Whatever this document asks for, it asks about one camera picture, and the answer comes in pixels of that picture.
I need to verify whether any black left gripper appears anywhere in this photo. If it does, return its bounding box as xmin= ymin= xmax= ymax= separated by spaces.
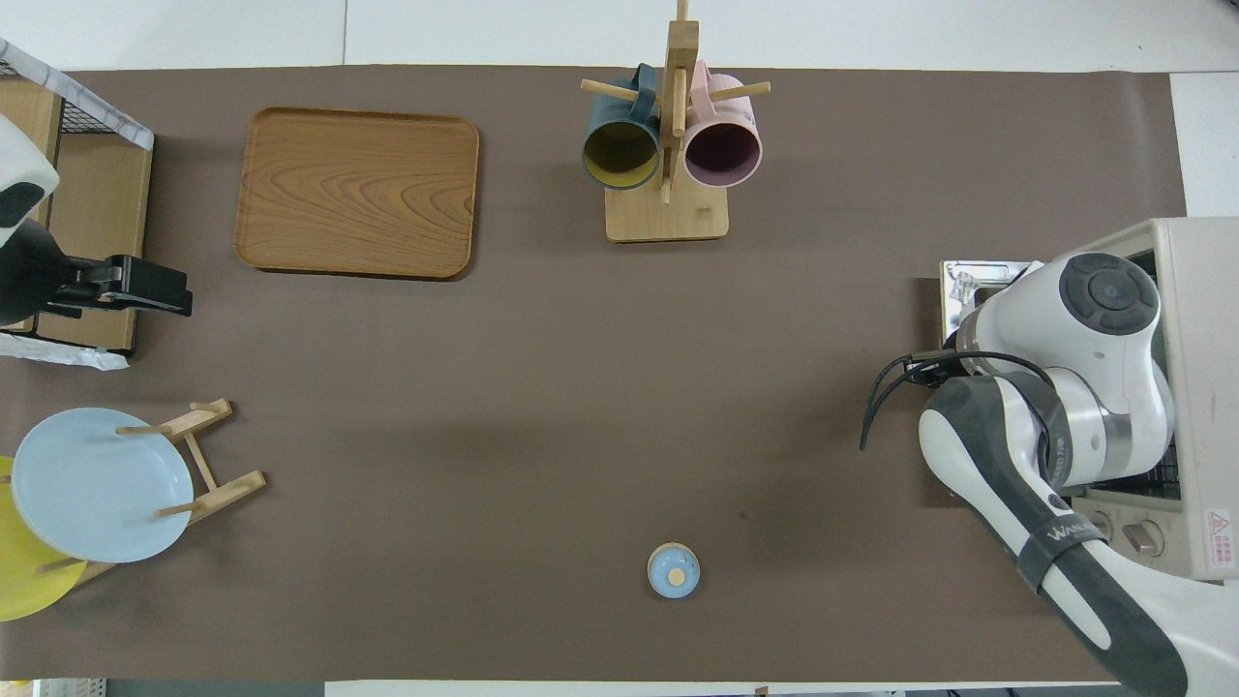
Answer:
xmin=0 ymin=219 xmax=194 ymax=327

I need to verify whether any beige toaster oven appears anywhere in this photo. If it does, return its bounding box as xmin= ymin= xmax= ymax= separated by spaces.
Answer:
xmin=937 ymin=218 xmax=1239 ymax=582

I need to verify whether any light blue plate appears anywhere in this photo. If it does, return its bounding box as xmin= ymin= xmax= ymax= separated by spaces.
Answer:
xmin=12 ymin=408 xmax=195 ymax=564

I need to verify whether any wooden plate rack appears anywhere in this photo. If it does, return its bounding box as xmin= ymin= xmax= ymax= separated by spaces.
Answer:
xmin=37 ymin=398 xmax=267 ymax=587

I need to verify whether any wooden serving tray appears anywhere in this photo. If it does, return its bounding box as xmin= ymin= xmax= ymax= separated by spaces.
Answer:
xmin=234 ymin=106 xmax=481 ymax=282

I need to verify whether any yellow plate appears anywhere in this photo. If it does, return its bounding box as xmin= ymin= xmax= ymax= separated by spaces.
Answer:
xmin=0 ymin=455 xmax=88 ymax=622

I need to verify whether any brown table mat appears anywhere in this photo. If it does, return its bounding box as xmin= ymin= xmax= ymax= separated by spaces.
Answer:
xmin=0 ymin=66 xmax=1187 ymax=683

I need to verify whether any dark teal mug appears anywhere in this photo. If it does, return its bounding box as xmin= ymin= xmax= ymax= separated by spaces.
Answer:
xmin=581 ymin=64 xmax=662 ymax=192

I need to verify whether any wooden mug rack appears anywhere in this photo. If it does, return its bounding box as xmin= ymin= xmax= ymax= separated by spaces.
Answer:
xmin=581 ymin=0 xmax=772 ymax=243

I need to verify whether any pink mug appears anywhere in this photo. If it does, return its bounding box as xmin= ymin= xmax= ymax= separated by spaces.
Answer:
xmin=683 ymin=60 xmax=764 ymax=189

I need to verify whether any blue call bell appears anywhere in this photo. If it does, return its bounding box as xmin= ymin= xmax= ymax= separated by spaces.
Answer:
xmin=647 ymin=542 xmax=701 ymax=599

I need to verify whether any wire basket wooden shelf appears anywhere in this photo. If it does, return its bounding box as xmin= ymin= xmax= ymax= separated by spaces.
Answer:
xmin=0 ymin=39 xmax=156 ymax=372

